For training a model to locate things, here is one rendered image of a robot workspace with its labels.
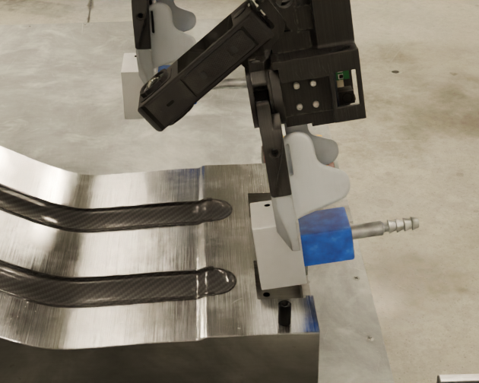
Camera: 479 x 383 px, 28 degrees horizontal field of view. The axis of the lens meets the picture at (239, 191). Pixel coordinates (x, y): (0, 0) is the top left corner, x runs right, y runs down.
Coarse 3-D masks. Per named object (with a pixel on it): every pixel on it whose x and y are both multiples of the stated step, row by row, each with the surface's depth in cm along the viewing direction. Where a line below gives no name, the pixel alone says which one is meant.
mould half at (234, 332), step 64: (64, 192) 90; (128, 192) 91; (192, 192) 90; (256, 192) 89; (0, 256) 79; (64, 256) 82; (128, 256) 82; (192, 256) 81; (0, 320) 72; (64, 320) 75; (128, 320) 74; (192, 320) 74; (256, 320) 73
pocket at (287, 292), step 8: (256, 264) 80; (256, 272) 81; (256, 280) 81; (256, 288) 81; (280, 288) 81; (288, 288) 81; (296, 288) 81; (304, 288) 79; (264, 296) 80; (272, 296) 80; (280, 296) 80; (288, 296) 80; (296, 296) 80; (304, 296) 78
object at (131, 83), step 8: (128, 56) 100; (128, 64) 98; (136, 64) 98; (128, 72) 97; (136, 72) 97; (128, 80) 97; (136, 80) 97; (224, 80) 100; (232, 80) 100; (240, 80) 100; (128, 88) 98; (136, 88) 98; (216, 88) 100; (224, 88) 100; (232, 88) 100; (240, 88) 100; (128, 96) 98; (136, 96) 98; (128, 104) 98; (136, 104) 99; (128, 112) 99; (136, 112) 99
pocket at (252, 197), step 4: (268, 192) 89; (248, 196) 89; (252, 196) 89; (256, 196) 89; (260, 196) 89; (264, 196) 89; (268, 196) 89; (248, 200) 90; (252, 200) 90; (256, 200) 90; (260, 200) 90; (264, 200) 90; (268, 200) 90
